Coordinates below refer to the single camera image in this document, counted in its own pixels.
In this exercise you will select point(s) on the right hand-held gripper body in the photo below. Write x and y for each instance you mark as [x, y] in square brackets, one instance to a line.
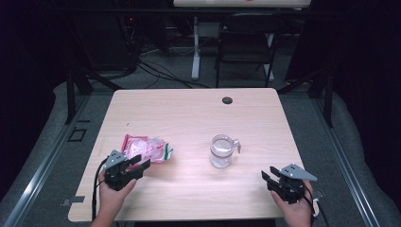
[294, 187]

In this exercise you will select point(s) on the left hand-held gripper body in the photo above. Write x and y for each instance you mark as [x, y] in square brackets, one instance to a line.
[116, 173]

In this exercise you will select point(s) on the pink and white plastic bag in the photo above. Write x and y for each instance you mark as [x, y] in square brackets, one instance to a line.
[143, 148]

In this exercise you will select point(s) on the clear glass jar with lid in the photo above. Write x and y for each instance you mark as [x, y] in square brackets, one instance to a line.
[221, 154]

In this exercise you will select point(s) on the person's right hand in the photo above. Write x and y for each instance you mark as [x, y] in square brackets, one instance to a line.
[296, 213]

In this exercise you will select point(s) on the person's left hand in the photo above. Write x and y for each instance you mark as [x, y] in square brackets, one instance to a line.
[112, 198]

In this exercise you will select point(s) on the grey tape piece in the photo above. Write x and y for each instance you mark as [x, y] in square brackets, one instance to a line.
[319, 194]
[74, 200]

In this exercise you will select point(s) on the black tape square marker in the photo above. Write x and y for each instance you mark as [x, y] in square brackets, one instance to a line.
[77, 140]

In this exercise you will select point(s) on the black tape strip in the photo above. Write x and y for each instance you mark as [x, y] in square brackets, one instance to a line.
[83, 121]

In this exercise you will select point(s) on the black metal stand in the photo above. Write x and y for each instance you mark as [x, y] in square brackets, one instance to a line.
[329, 101]
[70, 94]

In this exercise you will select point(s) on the black equipment case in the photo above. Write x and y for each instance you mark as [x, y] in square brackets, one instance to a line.
[104, 41]

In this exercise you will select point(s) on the dark curtain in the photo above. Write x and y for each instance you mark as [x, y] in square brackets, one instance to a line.
[369, 78]
[28, 78]

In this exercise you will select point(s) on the black folding chair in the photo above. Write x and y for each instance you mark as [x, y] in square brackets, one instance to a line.
[246, 41]

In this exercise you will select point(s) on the pale grey box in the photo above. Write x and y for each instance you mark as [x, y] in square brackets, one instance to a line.
[209, 30]

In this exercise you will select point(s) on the white table with white legs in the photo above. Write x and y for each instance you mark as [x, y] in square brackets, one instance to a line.
[239, 3]

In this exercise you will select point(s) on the aluminium floor rail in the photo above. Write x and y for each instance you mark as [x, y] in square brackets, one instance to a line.
[346, 170]
[41, 176]

